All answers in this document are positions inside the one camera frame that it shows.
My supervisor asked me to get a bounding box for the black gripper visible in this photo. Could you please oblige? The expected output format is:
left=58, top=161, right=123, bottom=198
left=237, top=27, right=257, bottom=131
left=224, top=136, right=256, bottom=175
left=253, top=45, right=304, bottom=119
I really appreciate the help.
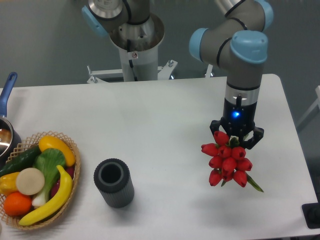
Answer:
left=209, top=99, right=264, bottom=150

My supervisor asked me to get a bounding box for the red tulip bouquet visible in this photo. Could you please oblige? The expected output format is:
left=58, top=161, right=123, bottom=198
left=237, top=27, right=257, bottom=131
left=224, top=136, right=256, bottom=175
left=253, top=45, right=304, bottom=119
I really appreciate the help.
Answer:
left=201, top=130, right=263, bottom=193

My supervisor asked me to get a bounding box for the dark grey ribbed vase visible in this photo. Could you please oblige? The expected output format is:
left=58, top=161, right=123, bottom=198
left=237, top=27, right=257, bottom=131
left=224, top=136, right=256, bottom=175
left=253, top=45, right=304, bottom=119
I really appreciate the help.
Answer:
left=93, top=158, right=135, bottom=208

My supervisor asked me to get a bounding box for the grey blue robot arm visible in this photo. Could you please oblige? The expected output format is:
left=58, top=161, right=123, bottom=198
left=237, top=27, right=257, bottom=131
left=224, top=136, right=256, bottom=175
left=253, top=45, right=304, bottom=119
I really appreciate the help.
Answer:
left=81, top=0, right=274, bottom=149

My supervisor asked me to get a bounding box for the black device table edge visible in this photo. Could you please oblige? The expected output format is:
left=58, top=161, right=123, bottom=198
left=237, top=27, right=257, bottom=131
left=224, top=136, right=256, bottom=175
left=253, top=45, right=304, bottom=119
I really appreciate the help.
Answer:
left=301, top=202, right=320, bottom=229

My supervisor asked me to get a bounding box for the purple red vegetable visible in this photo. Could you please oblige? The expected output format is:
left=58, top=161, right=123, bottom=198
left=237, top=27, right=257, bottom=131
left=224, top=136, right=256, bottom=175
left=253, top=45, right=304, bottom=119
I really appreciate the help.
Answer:
left=50, top=166, right=75, bottom=199

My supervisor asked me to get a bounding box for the yellow banana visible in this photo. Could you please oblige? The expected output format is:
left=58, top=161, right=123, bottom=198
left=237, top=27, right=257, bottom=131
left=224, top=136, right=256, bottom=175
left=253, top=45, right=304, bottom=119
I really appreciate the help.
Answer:
left=18, top=165, right=73, bottom=227

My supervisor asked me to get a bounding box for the green bok choy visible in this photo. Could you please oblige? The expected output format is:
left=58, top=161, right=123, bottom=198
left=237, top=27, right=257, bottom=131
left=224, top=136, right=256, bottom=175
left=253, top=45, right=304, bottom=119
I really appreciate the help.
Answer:
left=32, top=148, right=66, bottom=208

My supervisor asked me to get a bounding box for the dark green cucumber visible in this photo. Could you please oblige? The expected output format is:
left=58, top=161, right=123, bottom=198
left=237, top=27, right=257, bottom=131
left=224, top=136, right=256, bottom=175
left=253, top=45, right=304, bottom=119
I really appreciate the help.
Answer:
left=0, top=145, right=41, bottom=177

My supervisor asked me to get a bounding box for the beige round slice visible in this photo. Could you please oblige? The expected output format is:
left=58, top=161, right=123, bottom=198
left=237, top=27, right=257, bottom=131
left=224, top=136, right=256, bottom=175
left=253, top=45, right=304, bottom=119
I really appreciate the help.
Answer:
left=15, top=167, right=45, bottom=196

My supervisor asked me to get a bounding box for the orange fruit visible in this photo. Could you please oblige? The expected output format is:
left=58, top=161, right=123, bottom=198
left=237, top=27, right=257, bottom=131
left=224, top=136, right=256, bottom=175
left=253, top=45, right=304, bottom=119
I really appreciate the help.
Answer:
left=3, top=192, right=32, bottom=216

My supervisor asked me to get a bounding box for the yellow bell pepper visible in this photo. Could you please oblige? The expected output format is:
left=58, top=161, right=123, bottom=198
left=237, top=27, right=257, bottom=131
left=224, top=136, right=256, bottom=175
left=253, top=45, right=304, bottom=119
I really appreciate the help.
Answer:
left=0, top=172, right=20, bottom=196

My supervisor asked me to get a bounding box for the woven wicker basket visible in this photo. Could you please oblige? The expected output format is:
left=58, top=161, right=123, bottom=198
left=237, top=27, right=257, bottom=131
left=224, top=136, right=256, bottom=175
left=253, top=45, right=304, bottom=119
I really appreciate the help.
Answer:
left=0, top=130, right=81, bottom=231

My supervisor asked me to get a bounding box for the white frame right edge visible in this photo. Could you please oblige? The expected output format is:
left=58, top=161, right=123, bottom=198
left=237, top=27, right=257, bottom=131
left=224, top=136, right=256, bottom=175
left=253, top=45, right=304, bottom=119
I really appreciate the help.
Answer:
left=296, top=85, right=320, bottom=133

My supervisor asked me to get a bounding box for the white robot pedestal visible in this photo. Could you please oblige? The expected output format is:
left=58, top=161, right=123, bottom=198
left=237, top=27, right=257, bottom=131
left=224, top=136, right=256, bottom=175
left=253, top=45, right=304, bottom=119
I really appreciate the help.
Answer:
left=82, top=7, right=178, bottom=83

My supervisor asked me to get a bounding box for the blue handled saucepan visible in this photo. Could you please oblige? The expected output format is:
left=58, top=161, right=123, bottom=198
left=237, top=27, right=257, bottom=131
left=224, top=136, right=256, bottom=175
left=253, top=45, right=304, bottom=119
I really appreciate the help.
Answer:
left=0, top=72, right=22, bottom=169

